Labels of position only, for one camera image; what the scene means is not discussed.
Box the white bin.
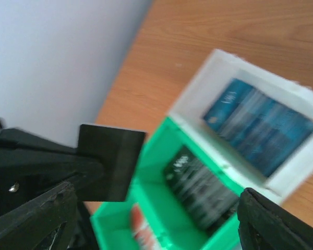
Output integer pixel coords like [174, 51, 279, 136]
[168, 49, 313, 204]

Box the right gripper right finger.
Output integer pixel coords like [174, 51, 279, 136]
[237, 187, 313, 250]

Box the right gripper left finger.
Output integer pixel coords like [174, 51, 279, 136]
[0, 182, 77, 249]

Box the red white card stack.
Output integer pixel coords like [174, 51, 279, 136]
[130, 203, 160, 250]

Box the black card stack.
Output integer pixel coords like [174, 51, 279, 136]
[163, 146, 239, 233]

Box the blue card stack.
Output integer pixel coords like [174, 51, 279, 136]
[202, 79, 313, 177]

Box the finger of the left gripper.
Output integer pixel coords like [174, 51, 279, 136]
[0, 121, 104, 216]

